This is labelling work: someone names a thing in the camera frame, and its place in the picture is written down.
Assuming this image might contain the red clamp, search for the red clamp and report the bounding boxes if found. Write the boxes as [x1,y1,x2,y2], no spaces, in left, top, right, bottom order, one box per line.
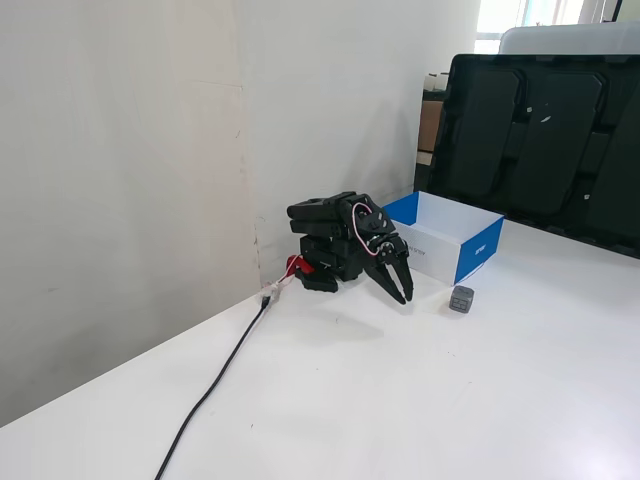
[285,254,316,277]

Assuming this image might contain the blue and white cardboard box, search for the blue and white cardboard box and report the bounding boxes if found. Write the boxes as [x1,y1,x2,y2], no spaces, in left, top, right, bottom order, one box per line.
[380,190,506,287]

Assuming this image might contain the gray block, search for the gray block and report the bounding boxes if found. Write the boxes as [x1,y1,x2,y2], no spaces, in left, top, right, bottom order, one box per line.
[448,285,477,316]

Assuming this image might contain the white plastic container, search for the white plastic container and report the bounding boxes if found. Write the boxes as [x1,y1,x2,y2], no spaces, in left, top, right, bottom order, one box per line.
[498,20,640,57]

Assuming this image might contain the pink and white arm wire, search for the pink and white arm wire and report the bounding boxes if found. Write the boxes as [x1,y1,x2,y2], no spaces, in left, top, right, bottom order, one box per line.
[351,201,382,257]

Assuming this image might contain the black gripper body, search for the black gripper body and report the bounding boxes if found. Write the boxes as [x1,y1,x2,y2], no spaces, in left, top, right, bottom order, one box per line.
[363,232,409,267]

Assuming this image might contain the brown cardboard box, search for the brown cardboard box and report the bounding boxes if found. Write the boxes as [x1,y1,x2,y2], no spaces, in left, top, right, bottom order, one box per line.
[416,98,444,153]

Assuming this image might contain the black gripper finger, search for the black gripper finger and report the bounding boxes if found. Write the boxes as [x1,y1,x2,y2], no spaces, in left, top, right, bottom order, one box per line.
[386,253,415,303]
[363,260,406,306]

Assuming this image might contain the white cable connector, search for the white cable connector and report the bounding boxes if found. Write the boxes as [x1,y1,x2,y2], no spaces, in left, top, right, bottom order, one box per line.
[258,275,295,302]

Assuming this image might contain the black power cable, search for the black power cable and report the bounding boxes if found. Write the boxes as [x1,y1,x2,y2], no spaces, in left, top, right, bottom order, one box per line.
[152,295,272,480]

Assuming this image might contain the large black plastic tray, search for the large black plastic tray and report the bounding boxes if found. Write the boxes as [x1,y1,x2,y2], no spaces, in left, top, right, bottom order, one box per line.
[429,51,640,261]

